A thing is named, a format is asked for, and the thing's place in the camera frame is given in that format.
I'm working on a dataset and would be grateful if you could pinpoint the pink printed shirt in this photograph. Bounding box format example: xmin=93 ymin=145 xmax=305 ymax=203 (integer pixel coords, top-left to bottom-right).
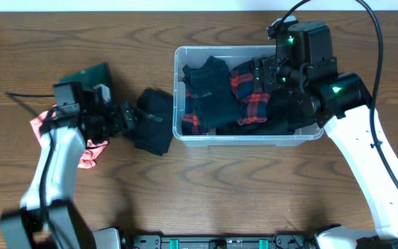
xmin=30 ymin=111 xmax=109 ymax=169

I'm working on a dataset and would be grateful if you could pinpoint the red blue plaid shirt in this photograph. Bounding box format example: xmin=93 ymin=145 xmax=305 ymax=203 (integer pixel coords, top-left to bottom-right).
xmin=182 ymin=62 xmax=271 ymax=136

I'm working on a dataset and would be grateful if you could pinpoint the large black garment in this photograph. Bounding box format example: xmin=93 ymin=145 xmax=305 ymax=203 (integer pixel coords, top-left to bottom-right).
xmin=216 ymin=89 xmax=316 ymax=136

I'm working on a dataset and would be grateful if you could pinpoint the dark green garment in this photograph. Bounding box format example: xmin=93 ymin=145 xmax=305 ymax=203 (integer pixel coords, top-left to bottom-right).
xmin=59 ymin=63 xmax=115 ymax=100

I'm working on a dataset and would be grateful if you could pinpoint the small black garment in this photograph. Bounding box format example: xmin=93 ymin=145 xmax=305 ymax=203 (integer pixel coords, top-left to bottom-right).
xmin=124 ymin=89 xmax=173 ymax=156

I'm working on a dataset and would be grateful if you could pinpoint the navy blue garment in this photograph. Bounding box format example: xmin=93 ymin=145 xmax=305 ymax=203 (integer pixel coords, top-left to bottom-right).
xmin=182 ymin=56 xmax=242 ymax=128

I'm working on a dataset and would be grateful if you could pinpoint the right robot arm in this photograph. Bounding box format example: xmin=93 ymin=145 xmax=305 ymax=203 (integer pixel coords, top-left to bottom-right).
xmin=254 ymin=17 xmax=398 ymax=248

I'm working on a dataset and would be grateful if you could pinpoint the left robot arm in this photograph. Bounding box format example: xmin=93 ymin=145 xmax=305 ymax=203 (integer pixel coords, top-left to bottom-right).
xmin=0 ymin=82 xmax=132 ymax=248

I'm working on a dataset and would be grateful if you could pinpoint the clear plastic storage container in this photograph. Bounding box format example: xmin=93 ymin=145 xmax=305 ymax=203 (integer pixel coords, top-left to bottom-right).
xmin=173 ymin=46 xmax=324 ymax=147

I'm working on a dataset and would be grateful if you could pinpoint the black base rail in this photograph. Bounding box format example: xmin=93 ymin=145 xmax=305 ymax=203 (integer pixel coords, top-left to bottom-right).
xmin=93 ymin=226 xmax=359 ymax=249

